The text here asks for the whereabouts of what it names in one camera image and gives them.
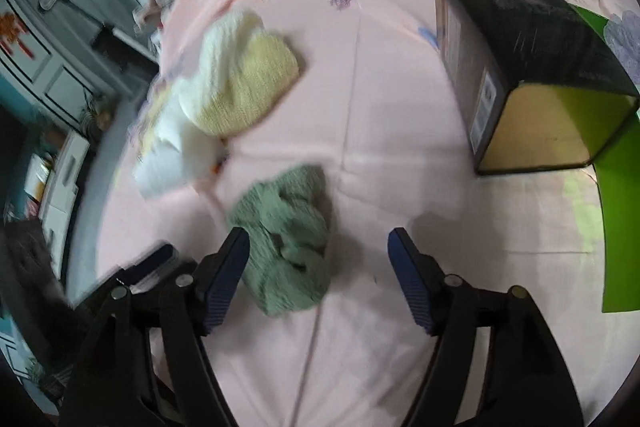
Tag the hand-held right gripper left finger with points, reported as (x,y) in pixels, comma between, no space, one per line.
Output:
(225,282)

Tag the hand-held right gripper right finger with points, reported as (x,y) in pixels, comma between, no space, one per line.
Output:
(412,277)

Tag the white cloth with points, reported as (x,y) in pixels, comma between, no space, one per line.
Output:
(165,157)

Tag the white cabinet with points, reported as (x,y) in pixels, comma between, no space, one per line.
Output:
(65,187)

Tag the yellow and white knitted hat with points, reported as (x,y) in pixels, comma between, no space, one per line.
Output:
(245,77)

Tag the potted plant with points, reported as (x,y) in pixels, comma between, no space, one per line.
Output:
(97,114)

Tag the sage green knitted cloth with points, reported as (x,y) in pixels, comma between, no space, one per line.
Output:
(285,237)

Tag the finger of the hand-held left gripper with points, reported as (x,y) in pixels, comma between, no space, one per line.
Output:
(152,264)

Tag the pink printed bedsheet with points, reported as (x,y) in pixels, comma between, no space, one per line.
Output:
(375,107)

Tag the stick vacuum cleaner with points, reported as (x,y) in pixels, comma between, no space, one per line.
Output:
(115,39)

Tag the purple mesh bath pouf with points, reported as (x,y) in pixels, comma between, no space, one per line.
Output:
(625,42)

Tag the black box yellow inside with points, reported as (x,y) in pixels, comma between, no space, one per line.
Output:
(545,122)

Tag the red wall decoration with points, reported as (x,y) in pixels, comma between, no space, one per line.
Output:
(12,34)

